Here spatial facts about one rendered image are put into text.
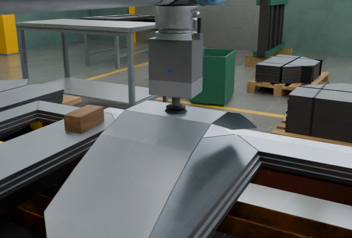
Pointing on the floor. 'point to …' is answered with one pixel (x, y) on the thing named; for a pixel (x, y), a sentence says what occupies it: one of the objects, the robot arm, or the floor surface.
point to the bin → (217, 77)
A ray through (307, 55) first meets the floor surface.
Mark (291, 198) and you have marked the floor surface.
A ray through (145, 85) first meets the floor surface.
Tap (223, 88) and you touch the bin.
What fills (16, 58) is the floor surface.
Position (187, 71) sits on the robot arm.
